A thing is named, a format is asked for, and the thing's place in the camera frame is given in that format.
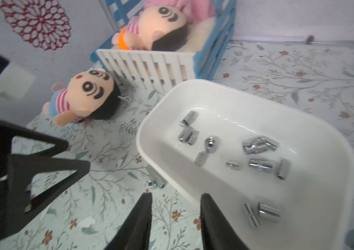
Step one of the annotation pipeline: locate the pink blanket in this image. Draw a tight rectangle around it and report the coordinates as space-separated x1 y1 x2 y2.
144 0 216 25

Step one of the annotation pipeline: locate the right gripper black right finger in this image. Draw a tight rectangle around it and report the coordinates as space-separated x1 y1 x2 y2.
200 193 249 250

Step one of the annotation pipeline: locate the white plastic storage box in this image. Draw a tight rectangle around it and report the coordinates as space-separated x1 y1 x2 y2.
136 80 354 250

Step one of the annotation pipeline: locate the plush doll in crib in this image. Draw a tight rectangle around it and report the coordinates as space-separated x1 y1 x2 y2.
111 5 189 52

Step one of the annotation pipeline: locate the plush doll on table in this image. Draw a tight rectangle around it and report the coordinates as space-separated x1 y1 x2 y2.
42 68 121 127

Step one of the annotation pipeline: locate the small chrome socket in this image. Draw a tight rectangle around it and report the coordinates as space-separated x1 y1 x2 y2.
204 136 219 154

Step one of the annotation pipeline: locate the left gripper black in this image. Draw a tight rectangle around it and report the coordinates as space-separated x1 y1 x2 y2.
0 120 90 241

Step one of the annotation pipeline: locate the large chrome socket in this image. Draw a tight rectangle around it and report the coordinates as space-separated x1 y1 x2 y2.
242 136 268 155

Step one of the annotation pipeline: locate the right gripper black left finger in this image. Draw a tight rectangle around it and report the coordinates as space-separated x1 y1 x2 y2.
105 193 153 250

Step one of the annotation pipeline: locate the blue white toy crib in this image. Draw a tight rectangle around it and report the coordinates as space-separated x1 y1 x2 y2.
90 1 236 93

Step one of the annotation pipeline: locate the chrome socket long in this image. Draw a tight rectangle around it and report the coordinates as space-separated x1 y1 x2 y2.
146 165 168 189

